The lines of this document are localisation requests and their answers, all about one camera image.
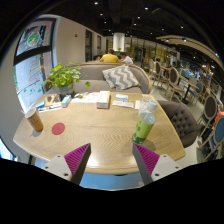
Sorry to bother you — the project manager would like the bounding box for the group of wooden dining chairs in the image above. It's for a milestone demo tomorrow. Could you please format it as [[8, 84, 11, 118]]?
[[146, 58, 224, 163]]

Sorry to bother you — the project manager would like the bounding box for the brown paper cup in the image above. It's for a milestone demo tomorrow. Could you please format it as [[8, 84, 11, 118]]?
[[24, 106, 45, 133]]

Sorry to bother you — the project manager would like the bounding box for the dark-framed decorated window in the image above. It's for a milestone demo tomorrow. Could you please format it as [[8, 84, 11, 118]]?
[[13, 18, 57, 113]]

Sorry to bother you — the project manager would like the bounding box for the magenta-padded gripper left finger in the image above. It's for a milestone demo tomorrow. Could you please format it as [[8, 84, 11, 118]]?
[[41, 142, 92, 186]]

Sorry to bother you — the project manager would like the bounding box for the green potted plant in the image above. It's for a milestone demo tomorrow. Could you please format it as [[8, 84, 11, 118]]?
[[44, 62, 91, 98]]

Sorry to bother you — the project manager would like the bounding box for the clear plastic cup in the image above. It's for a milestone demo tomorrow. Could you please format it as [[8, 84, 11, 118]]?
[[137, 94, 152, 114]]

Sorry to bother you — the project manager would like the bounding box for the group of ceiling spotlights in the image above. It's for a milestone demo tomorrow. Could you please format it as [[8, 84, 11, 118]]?
[[93, 0, 221, 44]]

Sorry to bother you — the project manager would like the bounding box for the grey curved sofa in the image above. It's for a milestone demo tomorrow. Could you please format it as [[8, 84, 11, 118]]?
[[43, 62, 153, 95]]

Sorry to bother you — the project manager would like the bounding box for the grey white chevron pillow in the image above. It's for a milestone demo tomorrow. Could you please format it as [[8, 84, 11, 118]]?
[[101, 64, 141, 91]]

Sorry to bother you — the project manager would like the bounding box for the grey tufted chair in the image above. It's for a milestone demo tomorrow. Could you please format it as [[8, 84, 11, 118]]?
[[156, 99, 199, 149]]

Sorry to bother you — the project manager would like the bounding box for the white teal pen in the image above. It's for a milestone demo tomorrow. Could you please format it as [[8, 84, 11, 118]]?
[[37, 104, 63, 113]]

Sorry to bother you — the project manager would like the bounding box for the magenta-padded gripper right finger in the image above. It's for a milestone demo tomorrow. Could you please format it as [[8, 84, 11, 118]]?
[[132, 143, 183, 186]]

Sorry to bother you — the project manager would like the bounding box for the green-labelled clear drink bottle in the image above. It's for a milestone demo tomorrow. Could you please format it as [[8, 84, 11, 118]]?
[[132, 99, 158, 145]]

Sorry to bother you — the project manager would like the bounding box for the flat round red coaster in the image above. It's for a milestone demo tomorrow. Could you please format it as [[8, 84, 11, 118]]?
[[51, 122, 66, 136]]

